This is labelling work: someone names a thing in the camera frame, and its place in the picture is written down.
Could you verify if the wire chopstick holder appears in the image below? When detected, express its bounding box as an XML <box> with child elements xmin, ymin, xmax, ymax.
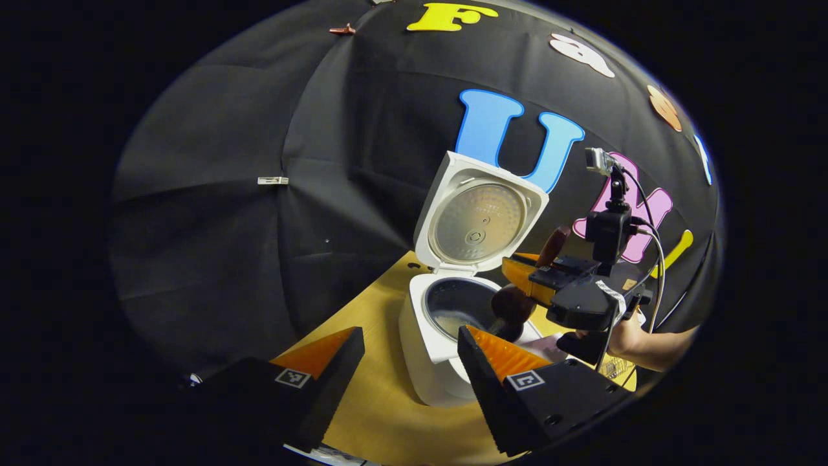
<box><xmin>598</xmin><ymin>355</ymin><xmax>638</xmax><ymax>389</ymax></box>

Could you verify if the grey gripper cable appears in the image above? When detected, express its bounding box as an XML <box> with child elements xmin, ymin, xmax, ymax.
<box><xmin>637</xmin><ymin>227</ymin><xmax>666</xmax><ymax>334</ymax></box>

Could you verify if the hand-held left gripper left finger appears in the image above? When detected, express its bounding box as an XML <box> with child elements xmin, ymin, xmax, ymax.
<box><xmin>188</xmin><ymin>327</ymin><xmax>366</xmax><ymax>454</ymax></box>

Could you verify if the clear plastic container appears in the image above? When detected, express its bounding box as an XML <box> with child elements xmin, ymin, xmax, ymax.
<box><xmin>521</xmin><ymin>331</ymin><xmax>573</xmax><ymax>364</ymax></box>

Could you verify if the white rice cooker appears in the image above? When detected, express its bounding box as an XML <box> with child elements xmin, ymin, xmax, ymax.
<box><xmin>398</xmin><ymin>151</ymin><xmax>550</xmax><ymax>408</ymax></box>

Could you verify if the small white rice portion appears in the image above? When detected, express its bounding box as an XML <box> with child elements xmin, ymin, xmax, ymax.
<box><xmin>437</xmin><ymin>311</ymin><xmax>492</xmax><ymax>337</ymax></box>

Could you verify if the black backdrop cloth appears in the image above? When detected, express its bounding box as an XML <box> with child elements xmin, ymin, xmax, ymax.
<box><xmin>110</xmin><ymin>0</ymin><xmax>722</xmax><ymax>389</ymax></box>

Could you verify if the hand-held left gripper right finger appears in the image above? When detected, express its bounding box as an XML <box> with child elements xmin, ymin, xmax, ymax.
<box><xmin>457</xmin><ymin>326</ymin><xmax>638</xmax><ymax>457</ymax></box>

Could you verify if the brown wooden spoon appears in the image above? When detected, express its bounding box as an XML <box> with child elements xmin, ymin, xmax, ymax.
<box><xmin>492</xmin><ymin>225</ymin><xmax>571</xmax><ymax>342</ymax></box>

